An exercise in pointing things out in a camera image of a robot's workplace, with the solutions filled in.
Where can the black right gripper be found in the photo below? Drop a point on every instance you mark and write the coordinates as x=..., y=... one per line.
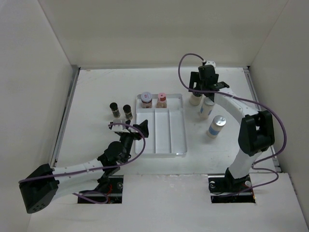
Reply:
x=195, y=78

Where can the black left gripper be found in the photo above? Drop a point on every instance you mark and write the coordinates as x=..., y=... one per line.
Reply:
x=142, y=127

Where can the grinder jar white contents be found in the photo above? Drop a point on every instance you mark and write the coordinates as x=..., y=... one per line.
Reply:
x=195, y=99

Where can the pink cap spice jar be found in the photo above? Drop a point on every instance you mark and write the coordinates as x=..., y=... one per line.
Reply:
x=161, y=101

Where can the orange label silver cap jar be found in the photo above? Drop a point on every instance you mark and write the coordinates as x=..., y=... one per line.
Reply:
x=146, y=100

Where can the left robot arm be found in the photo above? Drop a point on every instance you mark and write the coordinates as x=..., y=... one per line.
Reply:
x=47, y=183

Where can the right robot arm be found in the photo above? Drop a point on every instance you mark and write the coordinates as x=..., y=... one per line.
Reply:
x=256, y=133

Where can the blue label bottle near grinders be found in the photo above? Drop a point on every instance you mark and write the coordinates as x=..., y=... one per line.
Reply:
x=206, y=108

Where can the dark spice bottle black cap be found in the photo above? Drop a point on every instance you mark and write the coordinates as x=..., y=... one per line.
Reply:
x=128, y=112

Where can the white divided organizer tray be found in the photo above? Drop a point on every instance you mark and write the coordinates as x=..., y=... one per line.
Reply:
x=167, y=135

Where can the dark spice bottle far left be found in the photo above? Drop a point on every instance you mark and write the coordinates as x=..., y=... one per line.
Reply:
x=115, y=110

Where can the blue label silver cap bottle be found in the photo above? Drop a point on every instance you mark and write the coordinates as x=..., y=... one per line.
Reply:
x=216, y=126

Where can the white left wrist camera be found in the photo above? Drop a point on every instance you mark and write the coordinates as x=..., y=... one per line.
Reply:
x=209, y=62

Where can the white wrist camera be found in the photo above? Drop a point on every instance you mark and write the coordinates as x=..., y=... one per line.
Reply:
x=209, y=62
x=119, y=125

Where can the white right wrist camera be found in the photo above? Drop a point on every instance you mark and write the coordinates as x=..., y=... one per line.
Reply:
x=119, y=125

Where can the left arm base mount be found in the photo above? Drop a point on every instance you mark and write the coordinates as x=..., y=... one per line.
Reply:
x=107, y=193

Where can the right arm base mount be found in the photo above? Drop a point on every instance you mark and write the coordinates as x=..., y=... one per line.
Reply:
x=226, y=190

